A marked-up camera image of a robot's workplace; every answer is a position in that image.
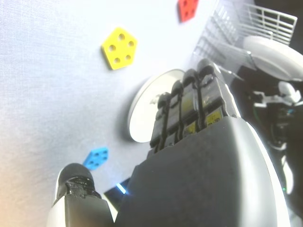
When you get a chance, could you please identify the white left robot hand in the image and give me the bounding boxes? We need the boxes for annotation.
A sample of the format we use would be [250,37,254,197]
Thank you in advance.
[46,58,294,227]

